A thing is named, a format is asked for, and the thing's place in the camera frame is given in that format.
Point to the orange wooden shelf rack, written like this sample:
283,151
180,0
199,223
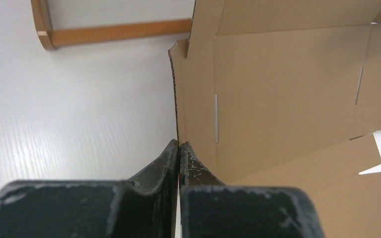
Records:
52,39

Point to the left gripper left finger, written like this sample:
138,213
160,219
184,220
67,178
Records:
142,206

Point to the brown cardboard box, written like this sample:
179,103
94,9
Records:
287,93

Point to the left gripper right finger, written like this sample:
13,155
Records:
212,209

